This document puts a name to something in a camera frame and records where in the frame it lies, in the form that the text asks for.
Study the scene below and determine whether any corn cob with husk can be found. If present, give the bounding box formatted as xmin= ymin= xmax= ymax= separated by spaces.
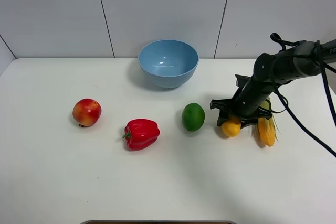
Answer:
xmin=254 ymin=113 xmax=278 ymax=148

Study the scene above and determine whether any red yellow pomegranate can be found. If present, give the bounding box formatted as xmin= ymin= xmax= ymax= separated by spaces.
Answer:
xmin=72 ymin=98 xmax=102 ymax=127

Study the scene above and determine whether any green lime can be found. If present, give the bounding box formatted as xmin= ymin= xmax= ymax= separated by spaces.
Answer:
xmin=181 ymin=103 xmax=205 ymax=132

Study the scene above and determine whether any light blue bowl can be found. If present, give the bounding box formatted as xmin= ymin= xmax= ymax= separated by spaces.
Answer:
xmin=138 ymin=39 xmax=199 ymax=89

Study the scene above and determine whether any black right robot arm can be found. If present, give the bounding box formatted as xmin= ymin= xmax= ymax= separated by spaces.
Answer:
xmin=210 ymin=41 xmax=321 ymax=127

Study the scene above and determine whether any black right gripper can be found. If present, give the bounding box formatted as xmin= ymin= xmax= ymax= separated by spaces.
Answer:
xmin=209 ymin=77 xmax=274 ymax=129

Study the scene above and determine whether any yellow mango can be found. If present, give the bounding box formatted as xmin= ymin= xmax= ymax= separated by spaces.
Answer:
xmin=220 ymin=115 xmax=242 ymax=137

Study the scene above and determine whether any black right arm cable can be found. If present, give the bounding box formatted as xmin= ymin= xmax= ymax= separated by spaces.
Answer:
xmin=270 ymin=32 xmax=336 ymax=158

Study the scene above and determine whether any red bell pepper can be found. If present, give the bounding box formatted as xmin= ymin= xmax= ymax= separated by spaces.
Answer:
xmin=123 ymin=119 xmax=160 ymax=151

